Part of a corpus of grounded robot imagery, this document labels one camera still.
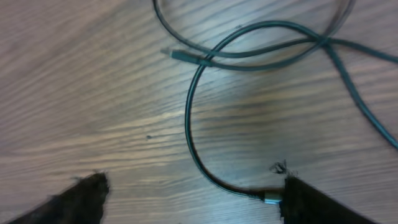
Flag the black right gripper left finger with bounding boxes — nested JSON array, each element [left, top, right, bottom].
[[6, 172, 109, 224]]

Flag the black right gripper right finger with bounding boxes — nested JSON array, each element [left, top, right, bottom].
[[269, 161, 376, 224]]

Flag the black cable small plug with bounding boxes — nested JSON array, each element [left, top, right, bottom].
[[170, 21, 397, 203]]

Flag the thin black cable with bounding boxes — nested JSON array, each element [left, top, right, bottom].
[[151, 0, 357, 72]]

